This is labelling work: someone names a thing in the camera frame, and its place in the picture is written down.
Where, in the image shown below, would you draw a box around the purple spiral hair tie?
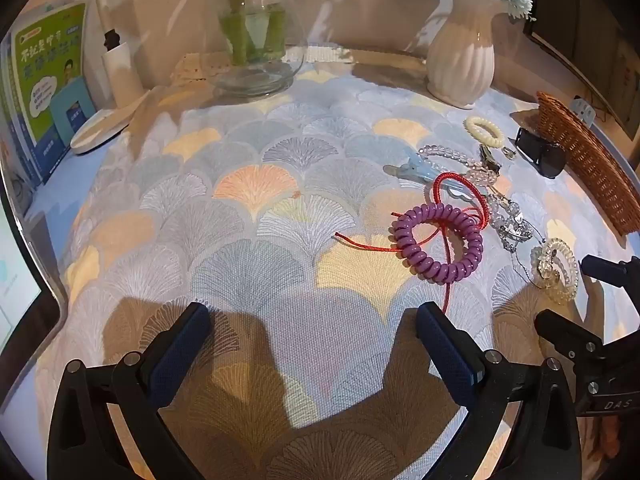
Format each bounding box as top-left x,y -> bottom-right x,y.
390,203 -> 484,285

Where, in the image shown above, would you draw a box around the brown wicker basket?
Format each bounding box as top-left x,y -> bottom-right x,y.
536,91 -> 640,237

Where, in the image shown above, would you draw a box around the green plant stems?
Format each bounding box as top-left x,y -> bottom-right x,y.
217,0 -> 296,66

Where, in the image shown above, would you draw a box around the black television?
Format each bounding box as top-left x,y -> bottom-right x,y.
522,0 -> 640,137

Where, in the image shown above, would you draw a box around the white ribbed vase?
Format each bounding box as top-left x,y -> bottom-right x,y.
426,0 -> 508,110

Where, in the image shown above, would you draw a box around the light blue card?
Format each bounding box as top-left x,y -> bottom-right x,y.
49,79 -> 98,148

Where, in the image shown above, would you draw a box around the black compact case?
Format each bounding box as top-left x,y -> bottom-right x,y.
514,127 -> 568,180

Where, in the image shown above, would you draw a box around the cream bead bracelet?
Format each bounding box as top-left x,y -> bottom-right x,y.
464,116 -> 505,147

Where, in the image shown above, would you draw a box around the silver charm chain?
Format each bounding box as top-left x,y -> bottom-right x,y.
482,187 -> 548,261

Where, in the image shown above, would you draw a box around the white oval dish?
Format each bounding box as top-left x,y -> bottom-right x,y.
70,89 -> 153,155

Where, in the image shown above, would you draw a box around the fan pattern tablecloth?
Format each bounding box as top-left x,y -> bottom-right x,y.
25,45 -> 640,480

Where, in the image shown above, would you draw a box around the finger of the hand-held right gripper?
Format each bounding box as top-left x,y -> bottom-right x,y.
580,255 -> 640,287
533,309 -> 608,362

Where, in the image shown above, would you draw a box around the clear glass vase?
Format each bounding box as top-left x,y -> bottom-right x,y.
194,0 -> 308,98

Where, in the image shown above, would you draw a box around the red cord bracelet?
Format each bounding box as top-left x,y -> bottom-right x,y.
334,172 -> 491,315

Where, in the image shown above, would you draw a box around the white bottle with black cap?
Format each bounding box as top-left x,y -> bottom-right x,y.
102,30 -> 146,108

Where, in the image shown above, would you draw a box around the clear spiral hair tie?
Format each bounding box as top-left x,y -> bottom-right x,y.
530,236 -> 581,304

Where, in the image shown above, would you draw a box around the light blue hair clip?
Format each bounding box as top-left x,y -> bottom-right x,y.
384,155 -> 481,199

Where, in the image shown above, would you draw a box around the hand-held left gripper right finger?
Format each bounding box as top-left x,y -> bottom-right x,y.
416,301 -> 583,480

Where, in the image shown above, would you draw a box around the lit screen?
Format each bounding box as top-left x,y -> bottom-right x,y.
0,205 -> 66,356

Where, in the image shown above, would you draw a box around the clear crystal bead bracelet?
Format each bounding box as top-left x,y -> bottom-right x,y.
415,144 -> 501,186

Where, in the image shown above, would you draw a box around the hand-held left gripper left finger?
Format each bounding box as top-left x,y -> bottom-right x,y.
47,301 -> 211,480

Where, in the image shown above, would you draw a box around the green cover book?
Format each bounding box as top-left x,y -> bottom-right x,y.
10,2 -> 88,183

